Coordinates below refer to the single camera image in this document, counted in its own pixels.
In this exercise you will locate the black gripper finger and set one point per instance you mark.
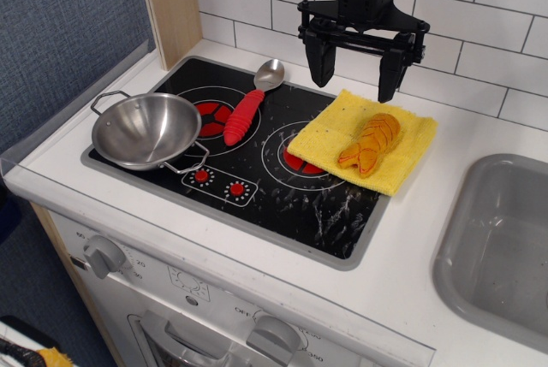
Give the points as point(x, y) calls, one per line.
point(321, 56)
point(393, 64)

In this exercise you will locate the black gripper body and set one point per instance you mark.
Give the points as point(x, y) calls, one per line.
point(363, 25)

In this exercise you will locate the red handled metal spoon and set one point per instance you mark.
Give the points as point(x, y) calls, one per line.
point(269, 76)

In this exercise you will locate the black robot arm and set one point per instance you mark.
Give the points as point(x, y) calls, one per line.
point(375, 27)

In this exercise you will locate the yellow towel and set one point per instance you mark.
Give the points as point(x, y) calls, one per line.
point(338, 126)

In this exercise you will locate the black toy stovetop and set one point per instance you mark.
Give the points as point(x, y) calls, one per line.
point(257, 186)

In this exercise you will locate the grey sink basin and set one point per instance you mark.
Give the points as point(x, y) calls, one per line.
point(491, 267)

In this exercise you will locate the grey oven knob right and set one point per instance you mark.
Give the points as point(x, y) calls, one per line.
point(275, 339)

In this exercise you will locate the grey oven knob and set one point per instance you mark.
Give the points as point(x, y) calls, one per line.
point(275, 339)
point(103, 256)

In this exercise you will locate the grey oven knob left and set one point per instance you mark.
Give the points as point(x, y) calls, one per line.
point(103, 256)

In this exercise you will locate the yellow black object bottom left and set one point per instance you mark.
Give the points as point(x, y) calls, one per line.
point(46, 357)

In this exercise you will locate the wooden side post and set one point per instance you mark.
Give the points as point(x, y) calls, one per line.
point(176, 28)

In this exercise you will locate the steel bowl with handles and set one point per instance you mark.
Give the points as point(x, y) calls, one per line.
point(147, 131)

